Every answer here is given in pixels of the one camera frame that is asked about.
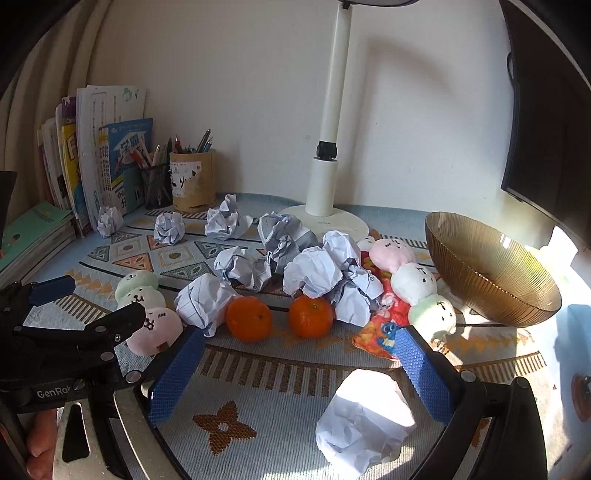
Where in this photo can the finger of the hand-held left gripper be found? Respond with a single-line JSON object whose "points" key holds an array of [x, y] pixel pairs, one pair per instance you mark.
{"points": [[51, 290], [111, 325]]}

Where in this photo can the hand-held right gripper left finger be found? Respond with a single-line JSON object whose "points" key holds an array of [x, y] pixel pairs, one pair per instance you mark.
{"points": [[178, 374]]}

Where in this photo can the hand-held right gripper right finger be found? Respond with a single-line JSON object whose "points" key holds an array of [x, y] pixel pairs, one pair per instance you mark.
{"points": [[422, 378]]}

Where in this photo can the three-ball dango plush toy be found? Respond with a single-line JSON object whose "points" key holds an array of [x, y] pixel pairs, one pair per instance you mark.
{"points": [[413, 281], [157, 330]]}

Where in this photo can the red and blue plush doll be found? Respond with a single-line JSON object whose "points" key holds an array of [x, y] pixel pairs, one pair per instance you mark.
{"points": [[385, 307]]}

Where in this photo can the white paper wad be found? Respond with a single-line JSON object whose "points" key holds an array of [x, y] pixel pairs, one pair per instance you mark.
{"points": [[360, 434]]}

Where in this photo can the orange mandarin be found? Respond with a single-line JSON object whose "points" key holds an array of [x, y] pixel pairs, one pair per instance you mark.
{"points": [[248, 318], [310, 316]]}

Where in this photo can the woven wicker basket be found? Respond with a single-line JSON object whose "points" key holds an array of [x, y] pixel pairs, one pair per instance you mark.
{"points": [[489, 272]]}

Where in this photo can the pile of paper balls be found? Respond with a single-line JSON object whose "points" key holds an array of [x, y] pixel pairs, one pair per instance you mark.
{"points": [[314, 272]]}

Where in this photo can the person's left hand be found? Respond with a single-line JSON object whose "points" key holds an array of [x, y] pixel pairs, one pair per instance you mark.
{"points": [[40, 441]]}

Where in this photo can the stack of green notebooks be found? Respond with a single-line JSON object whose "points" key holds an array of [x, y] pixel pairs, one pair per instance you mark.
{"points": [[37, 226]]}

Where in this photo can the patterned woven table mat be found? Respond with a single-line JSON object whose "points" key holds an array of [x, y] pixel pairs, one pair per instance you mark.
{"points": [[277, 378]]}

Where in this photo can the yellow cover book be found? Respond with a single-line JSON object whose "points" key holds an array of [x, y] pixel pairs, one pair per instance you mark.
{"points": [[71, 161]]}

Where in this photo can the row of upright books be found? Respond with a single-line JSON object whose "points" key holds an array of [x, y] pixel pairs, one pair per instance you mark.
{"points": [[48, 157]]}

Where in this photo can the black mesh pen holder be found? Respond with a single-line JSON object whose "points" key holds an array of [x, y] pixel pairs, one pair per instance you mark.
{"points": [[157, 189]]}

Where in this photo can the brown paper pen holder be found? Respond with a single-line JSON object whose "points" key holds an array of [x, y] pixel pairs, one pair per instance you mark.
{"points": [[194, 184]]}

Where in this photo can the bunch of pens and pencils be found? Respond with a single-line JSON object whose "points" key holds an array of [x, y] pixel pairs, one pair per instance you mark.
{"points": [[152, 157], [203, 141]]}

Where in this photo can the white desk lamp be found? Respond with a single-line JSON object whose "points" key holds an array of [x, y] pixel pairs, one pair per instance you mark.
{"points": [[325, 184]]}

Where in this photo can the white curtain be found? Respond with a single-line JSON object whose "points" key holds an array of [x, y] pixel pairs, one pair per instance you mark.
{"points": [[55, 69]]}

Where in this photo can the black monitor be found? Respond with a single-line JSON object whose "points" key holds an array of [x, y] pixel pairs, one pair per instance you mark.
{"points": [[549, 115]]}

